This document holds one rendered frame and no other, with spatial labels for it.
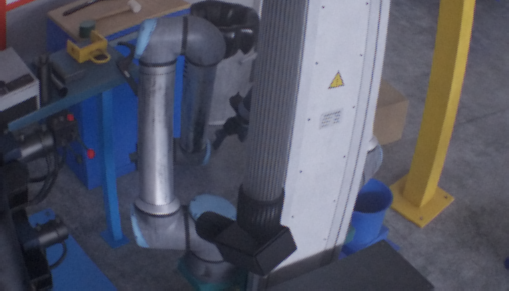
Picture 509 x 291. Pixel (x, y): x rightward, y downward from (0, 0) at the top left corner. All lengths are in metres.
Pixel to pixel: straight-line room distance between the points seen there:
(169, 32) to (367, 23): 0.53
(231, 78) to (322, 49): 2.40
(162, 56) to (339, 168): 0.61
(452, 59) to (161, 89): 1.84
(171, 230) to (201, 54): 0.54
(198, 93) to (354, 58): 0.48
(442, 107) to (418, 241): 0.76
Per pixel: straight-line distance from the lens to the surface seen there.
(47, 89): 2.45
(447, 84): 3.40
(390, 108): 4.16
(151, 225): 2.04
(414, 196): 3.81
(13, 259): 1.85
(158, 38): 1.82
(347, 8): 1.73
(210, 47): 1.85
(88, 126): 3.47
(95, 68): 2.67
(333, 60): 1.77
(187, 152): 2.26
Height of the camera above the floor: 2.32
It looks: 33 degrees down
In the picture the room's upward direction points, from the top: 6 degrees clockwise
